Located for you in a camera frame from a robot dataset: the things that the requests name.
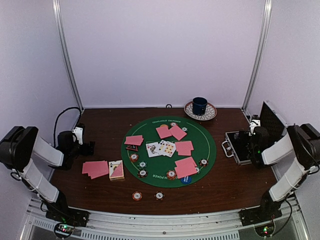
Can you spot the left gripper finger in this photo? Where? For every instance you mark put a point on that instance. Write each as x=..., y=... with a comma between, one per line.
x=88, y=152
x=91, y=144

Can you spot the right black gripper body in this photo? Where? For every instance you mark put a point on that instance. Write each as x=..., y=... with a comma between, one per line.
x=251, y=150

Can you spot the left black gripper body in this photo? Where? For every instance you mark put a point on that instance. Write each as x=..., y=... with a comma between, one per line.
x=73, y=151

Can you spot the red backed card deck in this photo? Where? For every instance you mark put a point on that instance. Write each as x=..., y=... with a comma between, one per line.
x=95, y=169

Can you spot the black red triangular dealer button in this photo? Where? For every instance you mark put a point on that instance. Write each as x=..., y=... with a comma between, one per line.
x=132, y=148

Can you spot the dealt red card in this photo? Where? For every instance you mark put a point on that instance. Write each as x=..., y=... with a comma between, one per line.
x=186, y=162
x=163, y=132
x=177, y=132
x=136, y=140

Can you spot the dark chips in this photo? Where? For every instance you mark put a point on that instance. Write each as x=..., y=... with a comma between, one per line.
x=142, y=173
x=203, y=162

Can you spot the orange poker chip stack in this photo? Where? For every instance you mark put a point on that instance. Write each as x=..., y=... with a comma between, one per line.
x=137, y=196

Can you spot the face up card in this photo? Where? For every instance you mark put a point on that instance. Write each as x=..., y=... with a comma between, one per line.
x=161, y=147
x=169, y=149

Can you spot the face down card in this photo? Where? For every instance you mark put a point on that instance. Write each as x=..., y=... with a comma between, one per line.
x=184, y=148

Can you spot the dealt red card top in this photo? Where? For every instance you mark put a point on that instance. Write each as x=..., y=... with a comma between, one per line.
x=163, y=132
x=177, y=132

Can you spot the blue small blind button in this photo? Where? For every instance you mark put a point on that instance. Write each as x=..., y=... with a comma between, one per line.
x=186, y=180

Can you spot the dark red poker chip stack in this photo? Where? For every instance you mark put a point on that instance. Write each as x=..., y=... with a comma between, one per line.
x=159, y=195

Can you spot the queen of hearts card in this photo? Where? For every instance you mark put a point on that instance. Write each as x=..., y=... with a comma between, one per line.
x=152, y=149

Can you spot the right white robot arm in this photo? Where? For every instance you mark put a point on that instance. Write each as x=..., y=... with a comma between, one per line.
x=296, y=150

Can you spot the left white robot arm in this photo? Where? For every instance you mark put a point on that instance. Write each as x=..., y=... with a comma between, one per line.
x=21, y=143

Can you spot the aluminium poker chip case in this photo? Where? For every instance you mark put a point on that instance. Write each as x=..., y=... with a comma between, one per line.
x=272, y=129

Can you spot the patterned ceramic saucer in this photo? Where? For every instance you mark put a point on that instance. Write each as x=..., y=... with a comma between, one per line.
x=210, y=112

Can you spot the dark blue mug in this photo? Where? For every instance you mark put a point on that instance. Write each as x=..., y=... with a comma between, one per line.
x=199, y=105

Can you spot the round green poker mat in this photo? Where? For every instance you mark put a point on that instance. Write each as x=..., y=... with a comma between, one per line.
x=158, y=166

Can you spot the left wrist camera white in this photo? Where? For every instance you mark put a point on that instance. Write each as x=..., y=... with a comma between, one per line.
x=78, y=133

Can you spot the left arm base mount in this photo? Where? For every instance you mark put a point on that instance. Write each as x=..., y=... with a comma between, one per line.
x=76, y=218

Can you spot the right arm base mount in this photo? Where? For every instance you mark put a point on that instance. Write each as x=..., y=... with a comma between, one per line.
x=252, y=216

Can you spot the front aluminium rail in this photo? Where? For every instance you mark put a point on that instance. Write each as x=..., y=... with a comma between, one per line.
x=223, y=225

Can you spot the right aluminium frame post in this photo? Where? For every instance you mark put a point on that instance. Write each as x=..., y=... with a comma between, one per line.
x=263, y=36

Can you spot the aluminium frame post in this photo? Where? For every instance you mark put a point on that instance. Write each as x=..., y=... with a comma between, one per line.
x=65, y=53
x=263, y=36

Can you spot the left aluminium frame post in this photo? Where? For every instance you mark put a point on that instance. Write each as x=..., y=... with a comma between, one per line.
x=65, y=53

